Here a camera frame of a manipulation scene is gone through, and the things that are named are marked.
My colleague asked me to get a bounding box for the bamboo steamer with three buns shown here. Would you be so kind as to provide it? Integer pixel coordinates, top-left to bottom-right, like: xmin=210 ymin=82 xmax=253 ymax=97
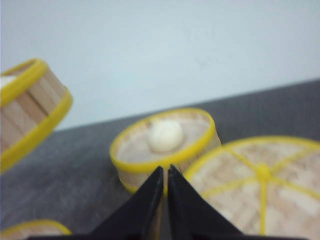
xmin=0 ymin=58 xmax=73 ymax=174

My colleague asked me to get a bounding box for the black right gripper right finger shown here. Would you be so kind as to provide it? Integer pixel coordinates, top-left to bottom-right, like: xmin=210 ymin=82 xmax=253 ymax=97
xmin=167 ymin=165 xmax=244 ymax=240

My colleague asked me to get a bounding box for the white bun in single steamer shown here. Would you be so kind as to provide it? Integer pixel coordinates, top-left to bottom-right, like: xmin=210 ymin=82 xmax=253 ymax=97
xmin=147 ymin=120 xmax=185 ymax=153

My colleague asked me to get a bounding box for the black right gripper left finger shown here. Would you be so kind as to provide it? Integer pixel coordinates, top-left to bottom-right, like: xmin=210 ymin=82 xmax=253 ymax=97
xmin=92 ymin=166 xmax=164 ymax=240

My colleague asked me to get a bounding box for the woven bamboo steamer lid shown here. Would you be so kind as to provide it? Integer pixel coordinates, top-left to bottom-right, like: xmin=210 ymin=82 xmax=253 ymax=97
xmin=184 ymin=136 xmax=320 ymax=240

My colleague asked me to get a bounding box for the bamboo steamer with one bun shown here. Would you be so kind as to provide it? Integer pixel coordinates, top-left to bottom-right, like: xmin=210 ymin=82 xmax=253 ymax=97
xmin=109 ymin=108 xmax=221 ymax=193

